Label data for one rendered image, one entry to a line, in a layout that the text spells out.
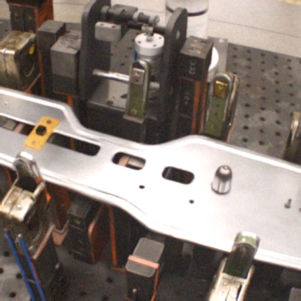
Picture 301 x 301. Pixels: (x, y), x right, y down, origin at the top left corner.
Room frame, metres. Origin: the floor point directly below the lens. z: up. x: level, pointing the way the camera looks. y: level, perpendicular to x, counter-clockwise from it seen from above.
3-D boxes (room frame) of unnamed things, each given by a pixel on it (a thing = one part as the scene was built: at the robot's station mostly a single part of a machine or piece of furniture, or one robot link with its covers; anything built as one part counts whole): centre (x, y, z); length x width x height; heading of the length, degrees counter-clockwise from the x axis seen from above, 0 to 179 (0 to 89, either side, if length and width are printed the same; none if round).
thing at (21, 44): (0.85, 0.30, 0.89); 0.13 x 0.11 x 0.38; 162
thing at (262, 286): (0.50, -0.26, 0.84); 0.07 x 0.04 x 0.29; 72
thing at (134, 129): (0.72, 0.03, 0.84); 0.04 x 0.03 x 0.29; 72
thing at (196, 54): (0.78, -0.08, 0.91); 0.07 x 0.05 x 0.42; 162
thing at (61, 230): (0.66, 0.20, 0.84); 0.13 x 0.05 x 0.29; 162
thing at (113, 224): (0.59, 0.03, 0.84); 0.12 x 0.05 x 0.29; 162
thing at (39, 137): (0.65, 0.20, 1.01); 0.08 x 0.04 x 0.01; 161
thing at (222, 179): (0.54, -0.12, 1.02); 0.03 x 0.03 x 0.07
